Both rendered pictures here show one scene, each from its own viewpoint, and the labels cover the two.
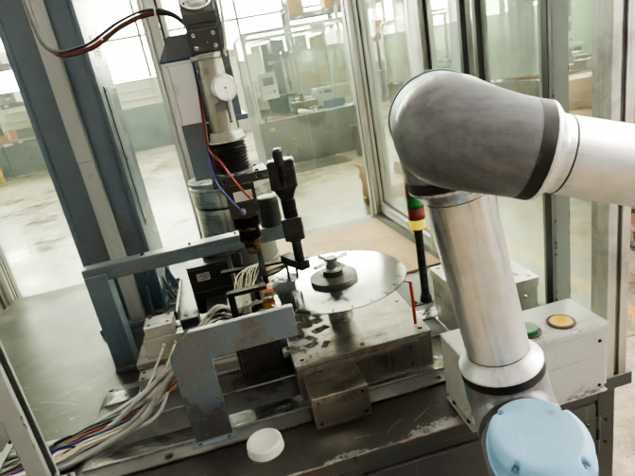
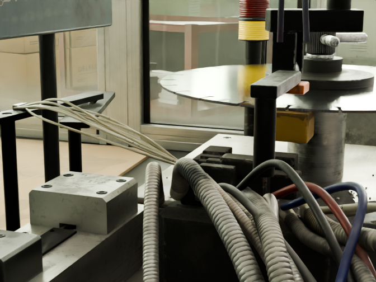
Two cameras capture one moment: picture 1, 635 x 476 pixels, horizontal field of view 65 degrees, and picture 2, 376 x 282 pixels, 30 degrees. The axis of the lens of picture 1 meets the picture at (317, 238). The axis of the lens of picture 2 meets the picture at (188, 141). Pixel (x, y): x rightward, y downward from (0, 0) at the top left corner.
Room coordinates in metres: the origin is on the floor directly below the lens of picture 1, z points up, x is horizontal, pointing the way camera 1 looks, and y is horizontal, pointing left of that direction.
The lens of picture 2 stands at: (0.83, 0.68, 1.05)
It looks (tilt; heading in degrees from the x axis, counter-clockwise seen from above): 13 degrees down; 298
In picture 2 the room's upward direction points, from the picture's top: straight up
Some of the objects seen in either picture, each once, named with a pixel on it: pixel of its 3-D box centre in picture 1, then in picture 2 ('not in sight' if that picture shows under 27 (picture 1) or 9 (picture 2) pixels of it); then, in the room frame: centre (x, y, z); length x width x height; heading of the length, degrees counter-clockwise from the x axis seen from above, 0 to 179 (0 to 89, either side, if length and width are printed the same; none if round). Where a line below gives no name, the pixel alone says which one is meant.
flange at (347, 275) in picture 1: (333, 273); (319, 69); (1.05, -0.02, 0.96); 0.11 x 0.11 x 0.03
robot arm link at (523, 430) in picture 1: (539, 469); not in sight; (0.46, -0.21, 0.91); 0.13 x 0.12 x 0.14; 170
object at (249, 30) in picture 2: (417, 222); (253, 29); (1.23, -0.27, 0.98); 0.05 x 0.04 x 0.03; 9
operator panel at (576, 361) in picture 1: (523, 362); not in sight; (0.79, -0.34, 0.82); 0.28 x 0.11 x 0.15; 99
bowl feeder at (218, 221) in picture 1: (240, 220); not in sight; (1.79, 0.27, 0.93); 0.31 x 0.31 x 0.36
